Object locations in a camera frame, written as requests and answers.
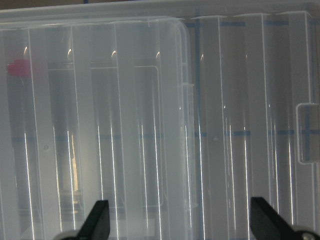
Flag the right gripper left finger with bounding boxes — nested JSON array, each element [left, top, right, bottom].
[[77, 200, 111, 240]]

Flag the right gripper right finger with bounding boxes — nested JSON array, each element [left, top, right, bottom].
[[249, 196, 292, 240]]

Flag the clear plastic box lid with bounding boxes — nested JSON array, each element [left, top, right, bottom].
[[0, 0, 320, 240]]

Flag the clear plastic storage box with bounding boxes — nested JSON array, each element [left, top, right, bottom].
[[0, 16, 199, 240]]

